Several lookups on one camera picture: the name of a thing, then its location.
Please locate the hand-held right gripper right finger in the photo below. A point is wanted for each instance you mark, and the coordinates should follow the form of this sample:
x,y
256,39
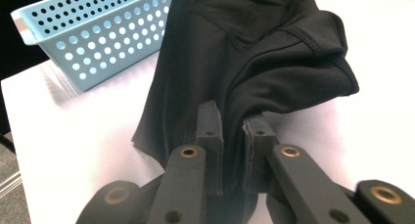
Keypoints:
x,y
257,152

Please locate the white table cover sheet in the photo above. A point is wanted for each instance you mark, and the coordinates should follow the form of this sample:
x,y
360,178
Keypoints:
x,y
81,136

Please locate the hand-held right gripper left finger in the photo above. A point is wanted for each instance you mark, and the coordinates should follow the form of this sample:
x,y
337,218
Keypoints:
x,y
212,152

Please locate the light blue plastic basket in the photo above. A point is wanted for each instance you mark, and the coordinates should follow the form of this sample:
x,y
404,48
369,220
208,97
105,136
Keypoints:
x,y
98,77

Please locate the black pants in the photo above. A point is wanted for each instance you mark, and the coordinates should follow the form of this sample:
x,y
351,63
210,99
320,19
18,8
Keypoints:
x,y
228,54

